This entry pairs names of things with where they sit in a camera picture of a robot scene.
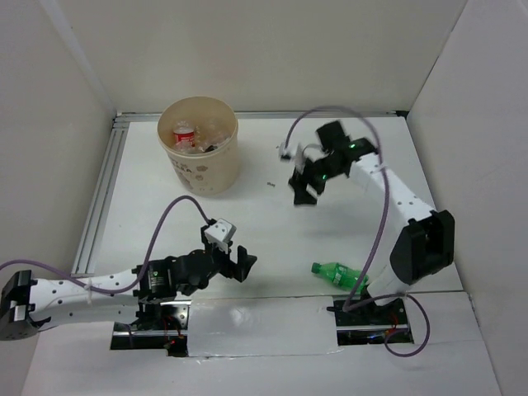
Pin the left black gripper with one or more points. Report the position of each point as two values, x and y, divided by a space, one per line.
240 271

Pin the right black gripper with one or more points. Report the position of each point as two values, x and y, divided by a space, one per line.
299 181

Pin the green plastic bottle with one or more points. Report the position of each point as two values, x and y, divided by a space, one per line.
337 274

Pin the large red label bottle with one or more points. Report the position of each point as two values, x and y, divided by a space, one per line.
184 135

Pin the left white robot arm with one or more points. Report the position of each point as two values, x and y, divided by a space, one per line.
30 305

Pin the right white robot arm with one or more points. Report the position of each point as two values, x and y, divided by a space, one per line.
426 237

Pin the beige round paper bin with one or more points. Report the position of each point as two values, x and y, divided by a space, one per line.
204 174

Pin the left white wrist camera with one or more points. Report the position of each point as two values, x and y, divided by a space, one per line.
220 234

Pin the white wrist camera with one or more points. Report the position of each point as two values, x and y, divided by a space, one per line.
220 234
290 150

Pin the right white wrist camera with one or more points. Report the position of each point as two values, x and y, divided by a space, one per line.
290 150

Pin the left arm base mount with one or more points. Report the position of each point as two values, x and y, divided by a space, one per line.
156 327

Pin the aluminium frame rail left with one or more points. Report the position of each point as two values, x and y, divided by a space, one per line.
89 246

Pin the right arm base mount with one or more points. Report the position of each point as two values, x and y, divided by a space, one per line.
371 324

